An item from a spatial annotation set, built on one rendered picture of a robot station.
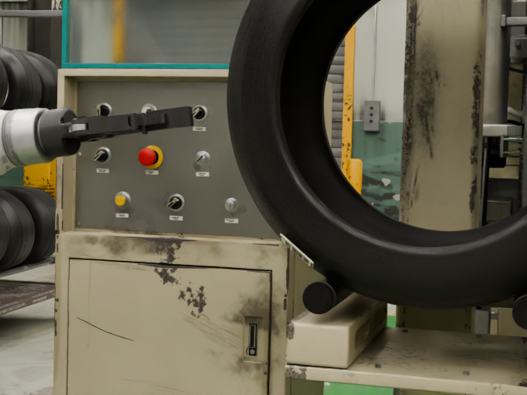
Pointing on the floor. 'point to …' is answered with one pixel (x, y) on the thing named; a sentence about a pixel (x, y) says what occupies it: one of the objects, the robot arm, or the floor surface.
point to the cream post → (442, 135)
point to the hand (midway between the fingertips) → (169, 118)
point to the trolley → (42, 289)
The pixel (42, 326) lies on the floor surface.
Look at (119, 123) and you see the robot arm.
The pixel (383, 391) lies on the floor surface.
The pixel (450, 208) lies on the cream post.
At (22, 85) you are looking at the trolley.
